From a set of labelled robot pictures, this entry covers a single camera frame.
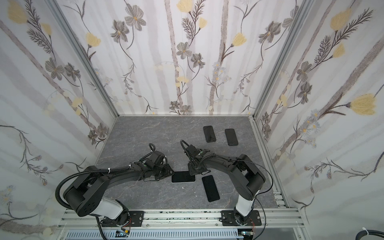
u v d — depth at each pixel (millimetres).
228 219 735
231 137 1071
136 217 731
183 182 860
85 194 436
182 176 890
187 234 703
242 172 520
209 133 1113
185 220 748
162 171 781
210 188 853
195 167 663
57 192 429
